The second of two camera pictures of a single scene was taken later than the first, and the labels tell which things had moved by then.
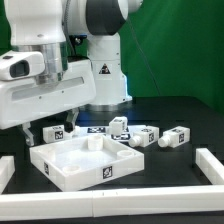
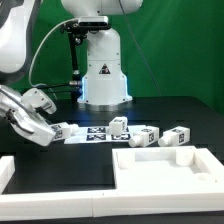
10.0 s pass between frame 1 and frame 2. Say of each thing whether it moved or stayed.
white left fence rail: stayed
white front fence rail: stayed
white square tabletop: moved
